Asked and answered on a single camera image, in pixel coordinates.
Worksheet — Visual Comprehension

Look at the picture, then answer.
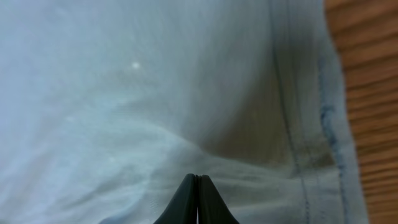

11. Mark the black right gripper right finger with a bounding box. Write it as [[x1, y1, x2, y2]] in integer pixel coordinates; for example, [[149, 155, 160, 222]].
[[198, 175, 239, 224]]

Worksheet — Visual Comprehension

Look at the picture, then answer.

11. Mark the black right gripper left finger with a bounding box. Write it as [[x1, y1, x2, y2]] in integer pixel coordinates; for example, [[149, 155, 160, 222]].
[[154, 174, 198, 224]]

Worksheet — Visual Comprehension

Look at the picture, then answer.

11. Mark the light blue printed t-shirt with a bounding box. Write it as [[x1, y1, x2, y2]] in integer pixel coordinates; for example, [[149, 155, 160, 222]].
[[1, 0, 369, 223]]

